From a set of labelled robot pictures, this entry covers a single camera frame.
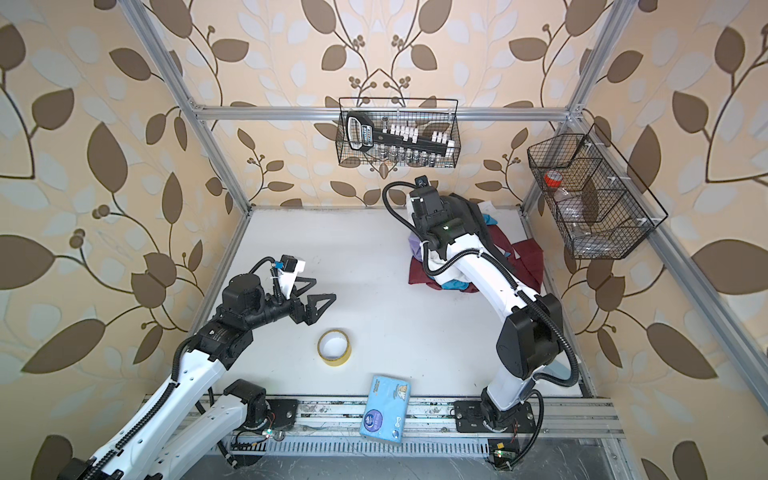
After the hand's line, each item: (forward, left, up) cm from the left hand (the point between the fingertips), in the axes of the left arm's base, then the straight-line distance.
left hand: (325, 288), depth 72 cm
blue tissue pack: (-22, -16, -17) cm, 32 cm away
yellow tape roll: (-11, -2, -22) cm, 25 cm away
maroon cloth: (+27, -63, -21) cm, 71 cm away
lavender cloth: (+28, -24, -19) cm, 42 cm away
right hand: (+23, -28, +4) cm, 37 cm away
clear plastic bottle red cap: (+34, -63, +7) cm, 72 cm away
